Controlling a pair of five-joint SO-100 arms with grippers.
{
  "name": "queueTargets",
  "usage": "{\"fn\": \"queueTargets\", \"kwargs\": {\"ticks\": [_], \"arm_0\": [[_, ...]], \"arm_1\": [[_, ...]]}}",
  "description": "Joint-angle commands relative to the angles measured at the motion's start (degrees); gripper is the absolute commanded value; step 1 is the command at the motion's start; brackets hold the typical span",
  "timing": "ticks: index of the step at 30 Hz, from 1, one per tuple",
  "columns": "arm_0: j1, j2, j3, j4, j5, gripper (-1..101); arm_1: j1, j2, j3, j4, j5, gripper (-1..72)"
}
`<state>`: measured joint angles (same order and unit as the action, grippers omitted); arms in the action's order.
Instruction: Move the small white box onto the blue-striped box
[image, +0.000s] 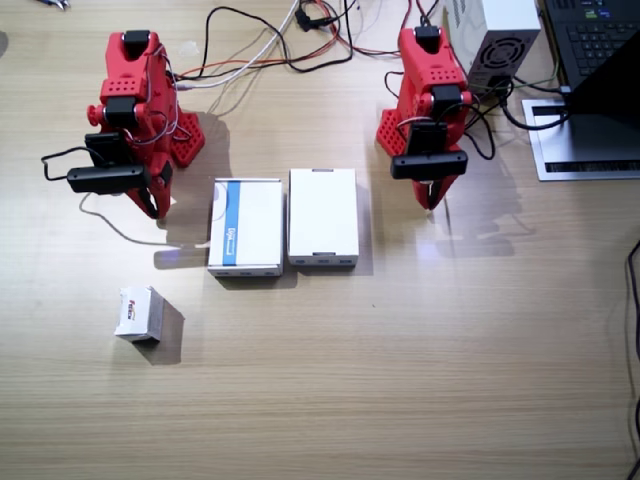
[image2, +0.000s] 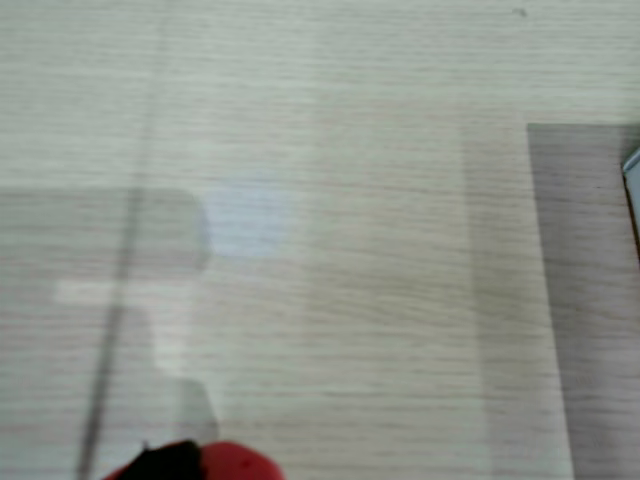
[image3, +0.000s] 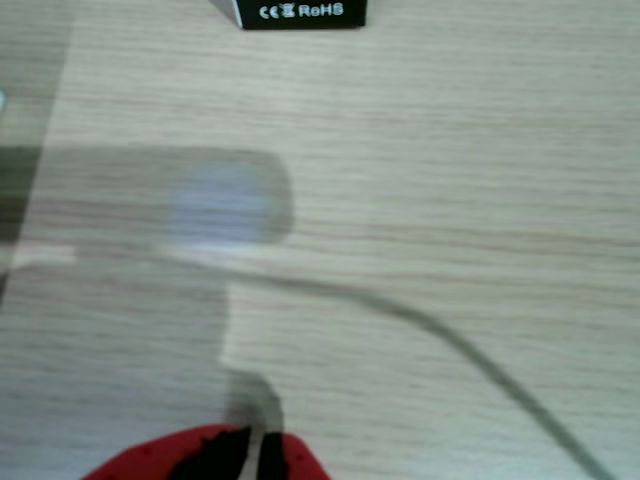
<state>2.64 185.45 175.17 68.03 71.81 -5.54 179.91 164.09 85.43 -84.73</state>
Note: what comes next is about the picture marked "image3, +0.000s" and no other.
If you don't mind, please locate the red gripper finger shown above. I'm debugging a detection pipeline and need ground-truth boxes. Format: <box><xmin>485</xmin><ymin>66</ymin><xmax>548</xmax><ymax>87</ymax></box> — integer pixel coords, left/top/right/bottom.
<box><xmin>79</xmin><ymin>424</ymin><xmax>254</xmax><ymax>480</ymax></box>
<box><xmin>257</xmin><ymin>432</ymin><xmax>332</xmax><ymax>480</ymax></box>

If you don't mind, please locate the small white packet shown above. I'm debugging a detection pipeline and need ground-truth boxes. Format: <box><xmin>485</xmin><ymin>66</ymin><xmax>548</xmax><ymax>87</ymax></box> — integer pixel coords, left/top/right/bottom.
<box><xmin>208</xmin><ymin>0</ymin><xmax>367</xmax><ymax>31</ymax></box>

